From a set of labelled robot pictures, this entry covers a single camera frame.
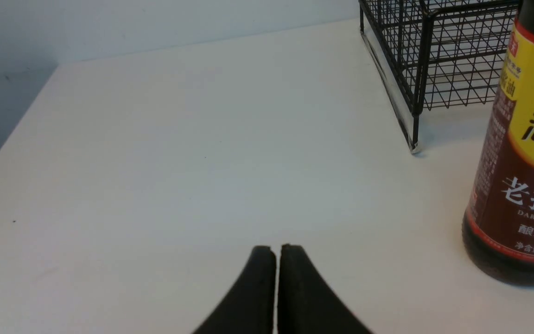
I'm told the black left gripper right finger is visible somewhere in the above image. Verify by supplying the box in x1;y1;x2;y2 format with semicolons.
277;244;371;334

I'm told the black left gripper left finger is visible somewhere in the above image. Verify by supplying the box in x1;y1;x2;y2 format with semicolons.
195;245;276;334

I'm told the dark soy sauce bottle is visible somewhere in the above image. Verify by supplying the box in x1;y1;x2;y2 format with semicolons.
462;0;534;287

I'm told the black wire rack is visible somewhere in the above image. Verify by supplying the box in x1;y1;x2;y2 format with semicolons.
358;0;519;154

